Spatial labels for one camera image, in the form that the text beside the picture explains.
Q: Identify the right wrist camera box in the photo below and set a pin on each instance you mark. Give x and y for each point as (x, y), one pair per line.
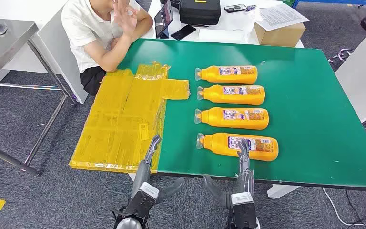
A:
(241, 198)

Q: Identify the white table panel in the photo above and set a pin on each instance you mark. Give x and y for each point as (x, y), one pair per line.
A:
(363, 79)

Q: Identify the person's right hand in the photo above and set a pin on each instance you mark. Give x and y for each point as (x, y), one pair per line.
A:
(125, 17)

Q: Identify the brown cardboard box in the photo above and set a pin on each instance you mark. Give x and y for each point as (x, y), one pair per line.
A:
(279, 37)

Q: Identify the person's left hand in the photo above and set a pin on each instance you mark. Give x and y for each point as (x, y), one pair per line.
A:
(114, 43)

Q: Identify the white table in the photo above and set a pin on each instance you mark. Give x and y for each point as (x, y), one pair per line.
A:
(230, 22)

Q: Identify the small grey metal part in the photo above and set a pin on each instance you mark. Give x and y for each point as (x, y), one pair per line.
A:
(0, 29)

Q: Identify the printed paper sheet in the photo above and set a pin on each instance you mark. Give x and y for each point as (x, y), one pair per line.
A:
(279, 15)

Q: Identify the green plastic crate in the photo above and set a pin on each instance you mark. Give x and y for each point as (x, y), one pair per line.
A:
(288, 2)

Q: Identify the black carrying case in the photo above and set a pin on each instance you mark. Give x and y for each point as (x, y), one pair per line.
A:
(199, 12)

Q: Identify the black device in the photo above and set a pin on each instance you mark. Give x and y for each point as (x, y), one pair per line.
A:
(175, 3)

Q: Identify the person's right forearm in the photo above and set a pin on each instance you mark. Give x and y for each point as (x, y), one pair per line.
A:
(116, 53)

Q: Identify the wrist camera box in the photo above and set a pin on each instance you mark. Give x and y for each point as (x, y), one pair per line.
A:
(241, 198)
(149, 190)

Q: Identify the tablet in blue stand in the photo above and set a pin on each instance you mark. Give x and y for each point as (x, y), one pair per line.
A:
(163, 19)

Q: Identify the stainless steel table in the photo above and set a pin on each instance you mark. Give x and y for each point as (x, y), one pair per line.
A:
(0, 47)

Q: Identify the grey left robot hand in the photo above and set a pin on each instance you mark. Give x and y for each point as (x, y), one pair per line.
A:
(142, 173)

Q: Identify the yellow taped cardboard mat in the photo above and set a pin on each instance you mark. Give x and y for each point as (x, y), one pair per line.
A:
(123, 120)

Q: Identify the orange plastic bottle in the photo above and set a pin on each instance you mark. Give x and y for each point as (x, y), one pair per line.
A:
(233, 119)
(233, 95)
(227, 75)
(221, 143)

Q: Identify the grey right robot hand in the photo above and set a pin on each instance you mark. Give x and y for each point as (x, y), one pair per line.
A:
(245, 177)

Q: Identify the black smartphone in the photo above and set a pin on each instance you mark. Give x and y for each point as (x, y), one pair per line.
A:
(183, 32)

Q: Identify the person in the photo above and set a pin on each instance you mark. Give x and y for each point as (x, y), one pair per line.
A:
(85, 31)

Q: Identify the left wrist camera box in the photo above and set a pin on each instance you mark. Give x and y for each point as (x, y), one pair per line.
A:
(149, 190)

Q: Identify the white table foot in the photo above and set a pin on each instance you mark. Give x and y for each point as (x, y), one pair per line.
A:
(281, 191)

